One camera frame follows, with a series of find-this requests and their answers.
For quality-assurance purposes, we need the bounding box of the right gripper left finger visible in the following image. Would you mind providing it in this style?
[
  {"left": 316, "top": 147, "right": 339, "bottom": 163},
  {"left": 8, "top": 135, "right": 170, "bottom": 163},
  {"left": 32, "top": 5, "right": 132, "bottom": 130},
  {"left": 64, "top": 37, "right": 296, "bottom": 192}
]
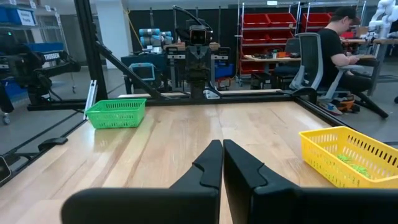
[{"left": 169, "top": 139, "right": 224, "bottom": 191}]

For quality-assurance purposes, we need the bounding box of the red bin shelf rack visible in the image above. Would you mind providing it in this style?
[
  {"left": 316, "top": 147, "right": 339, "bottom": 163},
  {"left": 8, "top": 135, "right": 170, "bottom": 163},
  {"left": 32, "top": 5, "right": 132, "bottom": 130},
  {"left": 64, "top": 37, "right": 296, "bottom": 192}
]
[
  {"left": 238, "top": 1, "right": 301, "bottom": 85},
  {"left": 300, "top": 1, "right": 368, "bottom": 40}
]

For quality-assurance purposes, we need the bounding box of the black table clamp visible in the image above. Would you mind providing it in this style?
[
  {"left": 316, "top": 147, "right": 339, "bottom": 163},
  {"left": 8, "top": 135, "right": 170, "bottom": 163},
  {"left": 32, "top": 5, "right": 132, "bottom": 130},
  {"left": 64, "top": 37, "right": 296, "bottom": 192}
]
[{"left": 37, "top": 136, "right": 69, "bottom": 152}]

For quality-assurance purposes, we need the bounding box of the silver aluminium mount bar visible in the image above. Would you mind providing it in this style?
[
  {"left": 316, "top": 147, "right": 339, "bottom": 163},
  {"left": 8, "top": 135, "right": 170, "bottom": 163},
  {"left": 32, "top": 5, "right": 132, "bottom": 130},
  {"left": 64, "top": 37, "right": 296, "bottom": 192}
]
[{"left": 83, "top": 79, "right": 99, "bottom": 121}]

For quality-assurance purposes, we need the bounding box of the yellow plastic basket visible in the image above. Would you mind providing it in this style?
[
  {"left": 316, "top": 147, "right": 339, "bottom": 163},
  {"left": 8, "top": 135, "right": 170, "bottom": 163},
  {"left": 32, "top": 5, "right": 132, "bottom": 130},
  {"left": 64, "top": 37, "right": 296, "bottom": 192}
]
[{"left": 298, "top": 126, "right": 398, "bottom": 189}]

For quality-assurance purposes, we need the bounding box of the blue teach pendant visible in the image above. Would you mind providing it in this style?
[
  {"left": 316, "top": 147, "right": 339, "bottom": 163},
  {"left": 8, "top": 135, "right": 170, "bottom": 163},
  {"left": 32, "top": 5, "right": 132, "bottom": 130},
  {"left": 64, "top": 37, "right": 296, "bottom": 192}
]
[{"left": 129, "top": 62, "right": 156, "bottom": 82}]

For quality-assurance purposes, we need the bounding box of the wooden office desk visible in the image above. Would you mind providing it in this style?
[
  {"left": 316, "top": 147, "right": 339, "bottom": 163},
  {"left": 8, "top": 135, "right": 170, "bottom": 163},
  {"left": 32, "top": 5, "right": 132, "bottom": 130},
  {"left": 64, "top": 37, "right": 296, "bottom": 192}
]
[{"left": 244, "top": 52, "right": 377, "bottom": 65}]

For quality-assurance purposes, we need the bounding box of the blue shelf cart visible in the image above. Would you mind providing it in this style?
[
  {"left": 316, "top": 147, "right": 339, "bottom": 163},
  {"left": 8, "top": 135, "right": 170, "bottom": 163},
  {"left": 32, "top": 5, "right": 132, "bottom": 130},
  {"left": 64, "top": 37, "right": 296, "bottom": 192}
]
[{"left": 0, "top": 0, "right": 77, "bottom": 94}]

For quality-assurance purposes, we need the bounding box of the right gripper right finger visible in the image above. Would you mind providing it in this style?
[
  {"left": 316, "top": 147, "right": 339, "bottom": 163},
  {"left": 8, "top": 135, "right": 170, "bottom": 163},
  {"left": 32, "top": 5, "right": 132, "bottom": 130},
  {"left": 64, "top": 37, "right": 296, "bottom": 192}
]
[{"left": 223, "top": 139, "right": 299, "bottom": 224}]

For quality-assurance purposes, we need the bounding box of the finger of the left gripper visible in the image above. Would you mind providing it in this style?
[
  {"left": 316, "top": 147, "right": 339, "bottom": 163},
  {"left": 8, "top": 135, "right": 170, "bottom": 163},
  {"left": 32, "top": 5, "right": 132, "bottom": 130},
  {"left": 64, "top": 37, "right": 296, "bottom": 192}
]
[
  {"left": 198, "top": 46, "right": 211, "bottom": 75},
  {"left": 186, "top": 46, "right": 199, "bottom": 75}
]

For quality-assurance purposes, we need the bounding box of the green plastic basket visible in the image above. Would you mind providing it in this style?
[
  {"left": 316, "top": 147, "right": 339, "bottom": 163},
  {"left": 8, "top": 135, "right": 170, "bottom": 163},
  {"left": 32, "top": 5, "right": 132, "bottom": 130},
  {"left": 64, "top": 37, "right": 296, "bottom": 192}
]
[{"left": 85, "top": 98, "right": 147, "bottom": 129}]

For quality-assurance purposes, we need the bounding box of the white office chair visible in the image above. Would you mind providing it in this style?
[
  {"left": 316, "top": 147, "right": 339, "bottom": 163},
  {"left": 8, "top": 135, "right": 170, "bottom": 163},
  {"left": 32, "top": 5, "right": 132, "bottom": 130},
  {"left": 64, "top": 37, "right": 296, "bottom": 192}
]
[{"left": 289, "top": 32, "right": 389, "bottom": 119}]

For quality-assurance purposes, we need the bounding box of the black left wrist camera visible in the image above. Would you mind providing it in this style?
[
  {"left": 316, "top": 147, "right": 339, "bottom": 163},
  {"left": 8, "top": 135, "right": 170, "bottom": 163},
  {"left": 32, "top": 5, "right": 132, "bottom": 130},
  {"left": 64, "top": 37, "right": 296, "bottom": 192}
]
[{"left": 188, "top": 24, "right": 208, "bottom": 47}]

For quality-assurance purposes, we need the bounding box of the person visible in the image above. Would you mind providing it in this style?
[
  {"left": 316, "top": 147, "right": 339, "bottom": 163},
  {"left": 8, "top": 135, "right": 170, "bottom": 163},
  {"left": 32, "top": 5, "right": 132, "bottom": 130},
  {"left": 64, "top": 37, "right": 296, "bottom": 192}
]
[{"left": 317, "top": 6, "right": 374, "bottom": 94}]

